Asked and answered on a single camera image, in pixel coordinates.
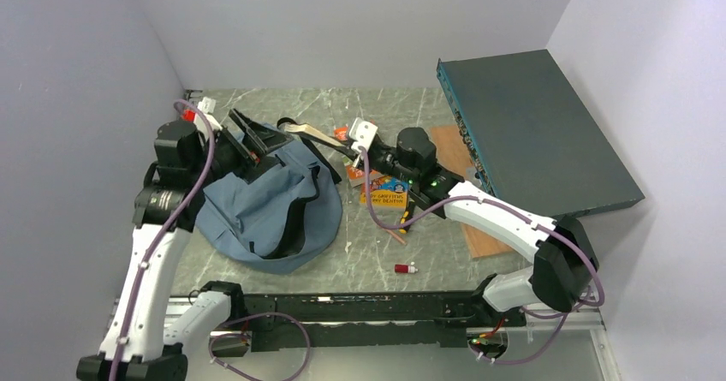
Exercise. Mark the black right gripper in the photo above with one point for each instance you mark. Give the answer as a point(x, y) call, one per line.
point(369, 153)

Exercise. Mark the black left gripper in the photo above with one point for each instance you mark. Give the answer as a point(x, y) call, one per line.
point(263, 139)

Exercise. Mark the blue student backpack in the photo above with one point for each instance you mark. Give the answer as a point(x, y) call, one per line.
point(281, 220)

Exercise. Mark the dark Three Days book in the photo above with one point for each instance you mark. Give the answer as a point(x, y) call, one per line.
point(308, 132)

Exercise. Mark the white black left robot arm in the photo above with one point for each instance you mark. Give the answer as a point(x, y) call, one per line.
point(190, 156)

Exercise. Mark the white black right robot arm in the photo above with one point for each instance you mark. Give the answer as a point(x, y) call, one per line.
point(563, 266)

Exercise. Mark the orange green Treehouse book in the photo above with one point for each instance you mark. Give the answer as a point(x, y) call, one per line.
point(355, 174)

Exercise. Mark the orange blue Treehouse book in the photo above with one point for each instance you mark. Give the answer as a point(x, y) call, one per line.
point(388, 193)

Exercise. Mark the brown wooden board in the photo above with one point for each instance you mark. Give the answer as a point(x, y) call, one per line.
point(454, 156)

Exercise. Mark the yellow black screwdriver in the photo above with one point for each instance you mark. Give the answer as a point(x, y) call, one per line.
point(406, 216)

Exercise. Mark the orange pencil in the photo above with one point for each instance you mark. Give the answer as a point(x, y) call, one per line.
point(396, 237)

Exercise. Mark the small red white tube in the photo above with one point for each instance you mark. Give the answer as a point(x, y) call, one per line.
point(405, 269)

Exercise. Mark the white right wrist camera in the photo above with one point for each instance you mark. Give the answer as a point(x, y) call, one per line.
point(361, 134)

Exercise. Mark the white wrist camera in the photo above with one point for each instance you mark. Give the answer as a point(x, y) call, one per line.
point(206, 107)
point(361, 134)

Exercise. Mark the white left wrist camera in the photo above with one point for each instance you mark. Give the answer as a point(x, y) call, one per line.
point(206, 107)

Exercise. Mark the dark teal network switch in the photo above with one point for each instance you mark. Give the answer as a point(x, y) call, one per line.
point(533, 142)

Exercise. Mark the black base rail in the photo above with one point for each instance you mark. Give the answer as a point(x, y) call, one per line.
point(447, 319)

